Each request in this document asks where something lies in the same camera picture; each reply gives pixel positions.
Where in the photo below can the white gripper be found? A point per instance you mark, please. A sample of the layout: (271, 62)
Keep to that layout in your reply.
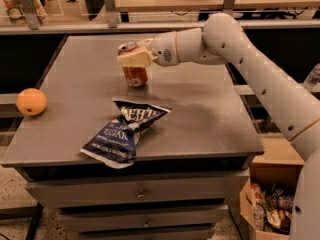
(164, 50)

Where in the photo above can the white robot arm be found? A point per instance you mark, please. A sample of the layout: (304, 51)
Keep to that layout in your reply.
(295, 111)

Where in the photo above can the grey drawer cabinet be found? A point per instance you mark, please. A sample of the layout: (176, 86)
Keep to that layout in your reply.
(158, 162)

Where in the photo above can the metal glass railing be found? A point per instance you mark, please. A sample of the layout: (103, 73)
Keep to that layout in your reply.
(64, 17)

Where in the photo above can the dark blue chip bag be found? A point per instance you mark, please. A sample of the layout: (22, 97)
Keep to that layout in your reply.
(115, 144)

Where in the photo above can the colourful snack box behind glass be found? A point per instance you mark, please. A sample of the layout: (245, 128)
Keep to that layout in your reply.
(11, 11)

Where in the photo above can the orange coke can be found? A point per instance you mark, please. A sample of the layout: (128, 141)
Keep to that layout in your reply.
(135, 76)

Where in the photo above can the cardboard box of snacks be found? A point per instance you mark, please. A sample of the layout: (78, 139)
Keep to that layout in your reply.
(266, 200)

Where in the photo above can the orange fruit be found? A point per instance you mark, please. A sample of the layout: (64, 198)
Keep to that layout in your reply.
(31, 101)

